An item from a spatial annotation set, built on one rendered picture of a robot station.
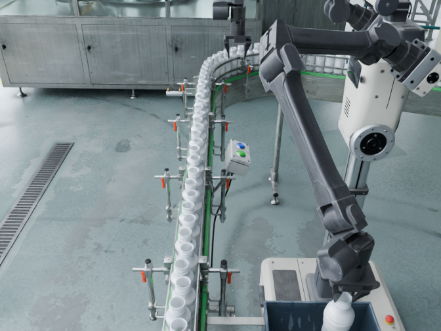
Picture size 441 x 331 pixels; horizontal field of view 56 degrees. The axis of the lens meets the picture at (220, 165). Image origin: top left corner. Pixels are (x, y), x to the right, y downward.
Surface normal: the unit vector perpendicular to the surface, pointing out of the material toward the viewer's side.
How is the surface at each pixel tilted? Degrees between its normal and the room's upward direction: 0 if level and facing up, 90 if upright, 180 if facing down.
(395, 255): 0
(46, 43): 90
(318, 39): 45
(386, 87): 90
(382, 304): 0
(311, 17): 90
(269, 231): 0
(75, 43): 90
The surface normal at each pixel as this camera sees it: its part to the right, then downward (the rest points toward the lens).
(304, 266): 0.01, -0.84
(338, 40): 0.45, -0.29
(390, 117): 0.00, 0.69
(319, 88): -0.31, 0.51
